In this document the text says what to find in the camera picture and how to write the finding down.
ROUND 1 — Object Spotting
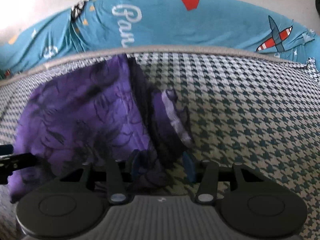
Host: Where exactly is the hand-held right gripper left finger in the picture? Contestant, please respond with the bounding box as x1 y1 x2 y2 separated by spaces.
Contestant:
60 149 143 204

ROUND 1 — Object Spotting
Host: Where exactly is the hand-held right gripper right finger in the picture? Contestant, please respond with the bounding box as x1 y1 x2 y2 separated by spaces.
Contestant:
182 151 260 204

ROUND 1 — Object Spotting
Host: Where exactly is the houndstooth bed mat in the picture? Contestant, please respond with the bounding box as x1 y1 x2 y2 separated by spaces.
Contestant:
0 50 320 240

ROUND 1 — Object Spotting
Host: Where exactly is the purple floral garment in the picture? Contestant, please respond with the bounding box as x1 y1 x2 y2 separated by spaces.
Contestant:
9 54 195 204

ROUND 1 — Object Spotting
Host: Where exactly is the blue printed bed sheet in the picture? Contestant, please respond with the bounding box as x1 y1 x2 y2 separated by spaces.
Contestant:
0 0 318 80

